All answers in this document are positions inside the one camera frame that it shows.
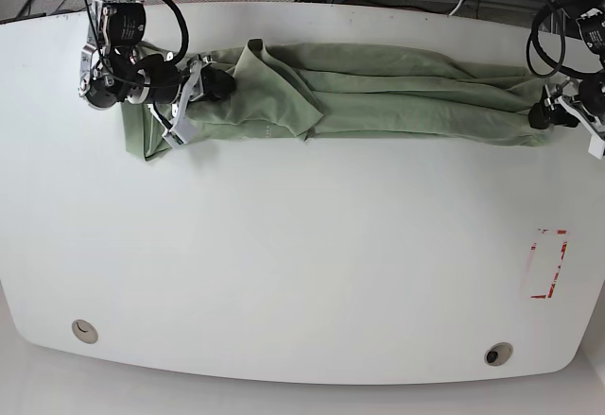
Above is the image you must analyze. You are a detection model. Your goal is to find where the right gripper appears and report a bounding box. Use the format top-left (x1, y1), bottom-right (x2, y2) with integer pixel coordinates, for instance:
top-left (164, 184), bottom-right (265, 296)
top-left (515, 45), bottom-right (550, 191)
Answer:
top-left (136, 54), bottom-right (236, 122)

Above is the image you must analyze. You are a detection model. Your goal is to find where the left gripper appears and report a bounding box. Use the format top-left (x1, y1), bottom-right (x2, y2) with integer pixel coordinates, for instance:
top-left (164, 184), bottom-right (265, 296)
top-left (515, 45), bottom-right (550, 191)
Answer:
top-left (527, 77), bottom-right (604, 130)

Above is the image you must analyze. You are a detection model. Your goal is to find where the green t-shirt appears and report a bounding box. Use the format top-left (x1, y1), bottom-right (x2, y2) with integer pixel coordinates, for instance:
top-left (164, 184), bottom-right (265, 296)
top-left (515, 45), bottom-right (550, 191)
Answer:
top-left (120, 38), bottom-right (557, 164)

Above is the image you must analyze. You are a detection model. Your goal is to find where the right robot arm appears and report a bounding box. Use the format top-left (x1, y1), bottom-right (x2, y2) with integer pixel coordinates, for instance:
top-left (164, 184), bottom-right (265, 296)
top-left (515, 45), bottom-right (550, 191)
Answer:
top-left (78, 0), bottom-right (236, 114)

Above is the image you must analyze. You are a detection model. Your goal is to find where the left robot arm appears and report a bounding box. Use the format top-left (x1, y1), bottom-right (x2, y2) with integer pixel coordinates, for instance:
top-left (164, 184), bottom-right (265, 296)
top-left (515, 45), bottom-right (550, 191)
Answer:
top-left (526, 0), bottom-right (604, 138)

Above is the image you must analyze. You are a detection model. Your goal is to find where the red tape rectangle marking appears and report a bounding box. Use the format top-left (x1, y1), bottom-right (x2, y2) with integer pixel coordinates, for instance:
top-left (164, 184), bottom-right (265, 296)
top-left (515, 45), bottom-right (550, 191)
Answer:
top-left (523, 229), bottom-right (568, 300)

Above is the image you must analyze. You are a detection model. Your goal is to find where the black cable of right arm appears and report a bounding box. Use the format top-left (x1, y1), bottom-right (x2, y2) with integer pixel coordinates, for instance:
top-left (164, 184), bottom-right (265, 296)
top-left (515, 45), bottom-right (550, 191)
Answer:
top-left (73, 0), bottom-right (191, 99)

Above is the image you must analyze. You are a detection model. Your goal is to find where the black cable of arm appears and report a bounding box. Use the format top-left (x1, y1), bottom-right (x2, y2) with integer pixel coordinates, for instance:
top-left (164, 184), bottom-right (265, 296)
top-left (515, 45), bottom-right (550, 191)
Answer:
top-left (525, 1), bottom-right (605, 80)
top-left (73, 0), bottom-right (191, 99)

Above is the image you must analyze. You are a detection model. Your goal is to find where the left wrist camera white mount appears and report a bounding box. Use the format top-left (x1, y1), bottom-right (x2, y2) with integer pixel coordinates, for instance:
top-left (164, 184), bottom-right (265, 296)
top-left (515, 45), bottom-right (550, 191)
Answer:
top-left (555, 95), bottom-right (605, 160)

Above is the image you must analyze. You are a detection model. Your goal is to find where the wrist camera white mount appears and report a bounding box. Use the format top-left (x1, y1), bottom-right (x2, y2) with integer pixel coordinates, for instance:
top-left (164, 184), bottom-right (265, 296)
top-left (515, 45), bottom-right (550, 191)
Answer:
top-left (555, 95), bottom-right (605, 160)
top-left (163, 61), bottom-right (204, 148)

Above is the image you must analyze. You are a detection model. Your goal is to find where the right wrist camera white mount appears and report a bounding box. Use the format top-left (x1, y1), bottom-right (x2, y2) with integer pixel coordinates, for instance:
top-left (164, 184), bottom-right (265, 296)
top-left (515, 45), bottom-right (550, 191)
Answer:
top-left (163, 61), bottom-right (204, 148)

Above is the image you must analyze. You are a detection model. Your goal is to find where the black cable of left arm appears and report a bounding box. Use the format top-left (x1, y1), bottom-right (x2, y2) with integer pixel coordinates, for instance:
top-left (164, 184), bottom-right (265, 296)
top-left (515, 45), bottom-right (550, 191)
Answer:
top-left (525, 1), bottom-right (605, 80)

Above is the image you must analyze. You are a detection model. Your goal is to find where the right table cable grommet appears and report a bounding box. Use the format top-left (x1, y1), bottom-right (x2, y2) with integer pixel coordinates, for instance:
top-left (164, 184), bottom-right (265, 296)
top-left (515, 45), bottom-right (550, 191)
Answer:
top-left (484, 342), bottom-right (513, 367)

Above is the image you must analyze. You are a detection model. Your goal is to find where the table cable grommet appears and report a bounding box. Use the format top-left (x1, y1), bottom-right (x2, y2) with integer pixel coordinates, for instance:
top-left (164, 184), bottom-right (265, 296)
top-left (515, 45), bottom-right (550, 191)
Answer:
top-left (484, 342), bottom-right (513, 367)
top-left (71, 320), bottom-right (98, 345)

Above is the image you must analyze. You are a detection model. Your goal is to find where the left table cable grommet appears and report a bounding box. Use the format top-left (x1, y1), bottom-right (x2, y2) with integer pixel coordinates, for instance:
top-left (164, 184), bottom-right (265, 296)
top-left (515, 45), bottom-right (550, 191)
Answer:
top-left (71, 320), bottom-right (98, 345)

